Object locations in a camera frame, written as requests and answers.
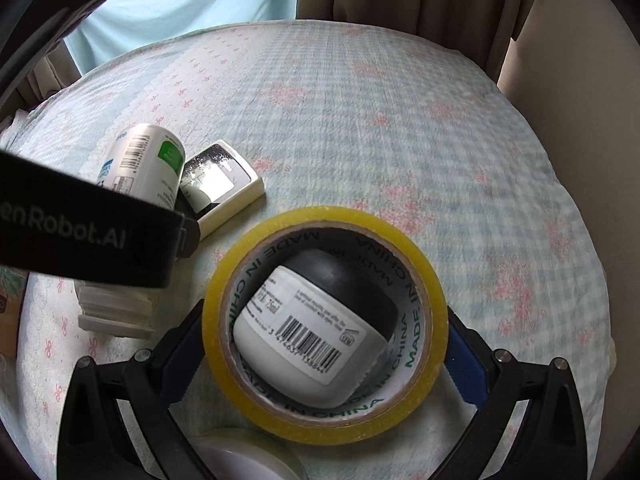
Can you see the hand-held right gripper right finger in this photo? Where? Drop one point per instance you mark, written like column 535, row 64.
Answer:
column 462, row 366

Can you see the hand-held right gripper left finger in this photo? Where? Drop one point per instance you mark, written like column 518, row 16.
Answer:
column 182, row 362

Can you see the yellow tape roll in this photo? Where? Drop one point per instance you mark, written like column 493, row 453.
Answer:
column 320, row 221

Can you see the white ribbed jar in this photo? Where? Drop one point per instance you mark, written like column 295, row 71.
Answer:
column 115, row 316

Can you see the white bottle with green label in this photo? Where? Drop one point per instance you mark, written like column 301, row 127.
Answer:
column 145, row 160

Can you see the brown printed box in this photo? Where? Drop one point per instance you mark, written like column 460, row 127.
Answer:
column 10, row 320

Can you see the white round lid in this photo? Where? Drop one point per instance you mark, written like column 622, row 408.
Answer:
column 240, row 465

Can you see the black and white jar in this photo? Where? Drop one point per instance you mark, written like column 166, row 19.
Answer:
column 310, row 320

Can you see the cream case with glass face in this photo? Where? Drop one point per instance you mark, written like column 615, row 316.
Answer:
column 225, row 180

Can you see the dark curved object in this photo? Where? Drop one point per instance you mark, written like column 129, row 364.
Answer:
column 50, row 0

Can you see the light blue curtain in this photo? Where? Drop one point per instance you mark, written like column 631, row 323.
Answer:
column 190, row 5

